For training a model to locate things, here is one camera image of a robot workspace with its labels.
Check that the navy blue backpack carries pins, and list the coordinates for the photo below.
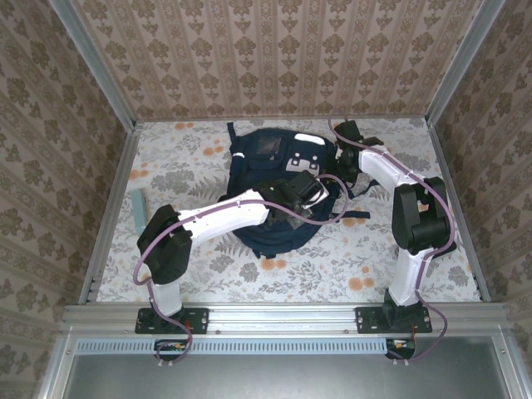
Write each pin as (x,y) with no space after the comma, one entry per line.
(257,166)

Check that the light blue oblong box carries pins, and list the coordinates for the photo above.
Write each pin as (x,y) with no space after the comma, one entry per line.
(139,208)

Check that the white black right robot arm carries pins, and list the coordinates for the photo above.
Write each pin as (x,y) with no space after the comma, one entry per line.
(407,274)

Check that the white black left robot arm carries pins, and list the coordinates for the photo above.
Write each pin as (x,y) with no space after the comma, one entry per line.
(224,220)

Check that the floral patterned table cover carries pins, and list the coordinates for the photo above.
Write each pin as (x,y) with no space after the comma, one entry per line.
(249,287)

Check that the grey sheet metal tray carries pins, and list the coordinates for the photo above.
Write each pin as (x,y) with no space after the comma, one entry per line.
(270,378)

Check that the aluminium side rail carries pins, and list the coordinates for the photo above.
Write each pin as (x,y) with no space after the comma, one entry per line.
(120,174)
(441,149)

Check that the aluminium mounting rail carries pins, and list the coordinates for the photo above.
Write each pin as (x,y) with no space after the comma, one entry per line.
(282,318)

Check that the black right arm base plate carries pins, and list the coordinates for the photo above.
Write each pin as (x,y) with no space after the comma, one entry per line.
(365,320)

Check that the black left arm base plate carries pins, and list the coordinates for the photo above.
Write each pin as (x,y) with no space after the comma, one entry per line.
(199,321)

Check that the aluminium frame post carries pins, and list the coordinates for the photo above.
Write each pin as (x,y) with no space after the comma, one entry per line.
(463,62)
(95,62)

